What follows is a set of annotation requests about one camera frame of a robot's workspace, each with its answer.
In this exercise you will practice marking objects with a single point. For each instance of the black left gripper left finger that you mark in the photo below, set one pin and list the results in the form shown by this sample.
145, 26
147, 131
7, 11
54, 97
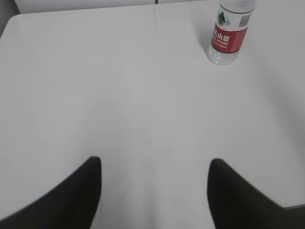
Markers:
70, 205

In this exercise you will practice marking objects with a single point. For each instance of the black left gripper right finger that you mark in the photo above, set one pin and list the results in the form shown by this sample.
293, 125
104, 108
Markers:
235, 204

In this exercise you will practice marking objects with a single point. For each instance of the Nongfu Spring water bottle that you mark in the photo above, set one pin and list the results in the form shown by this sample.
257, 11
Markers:
231, 25

